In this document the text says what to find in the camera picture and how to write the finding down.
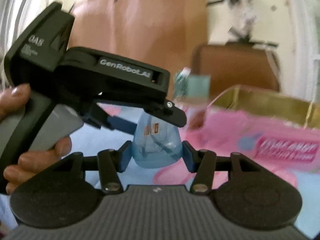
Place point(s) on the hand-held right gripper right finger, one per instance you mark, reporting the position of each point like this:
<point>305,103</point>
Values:
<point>188,156</point>

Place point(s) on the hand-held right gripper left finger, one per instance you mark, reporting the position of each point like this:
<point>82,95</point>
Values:
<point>125,156</point>

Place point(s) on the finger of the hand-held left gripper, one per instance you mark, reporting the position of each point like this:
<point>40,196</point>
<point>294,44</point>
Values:
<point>170,115</point>
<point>120,125</point>

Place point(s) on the translucent blue plastic pouch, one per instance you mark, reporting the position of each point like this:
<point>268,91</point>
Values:
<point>155,155</point>

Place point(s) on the person's left hand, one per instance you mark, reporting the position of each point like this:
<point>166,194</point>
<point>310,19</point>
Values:
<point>37,160</point>

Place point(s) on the light blue pig print blanket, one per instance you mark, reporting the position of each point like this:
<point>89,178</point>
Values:
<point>95,142</point>

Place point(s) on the green patterned carton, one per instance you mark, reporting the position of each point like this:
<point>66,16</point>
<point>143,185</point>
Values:
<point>181,82</point>

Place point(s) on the pink box with gold inside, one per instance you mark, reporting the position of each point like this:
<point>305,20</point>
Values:
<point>225,135</point>

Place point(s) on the wooden headboard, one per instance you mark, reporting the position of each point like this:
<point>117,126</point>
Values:
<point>150,25</point>

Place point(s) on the white framed window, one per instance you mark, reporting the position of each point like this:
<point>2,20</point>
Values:
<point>307,42</point>

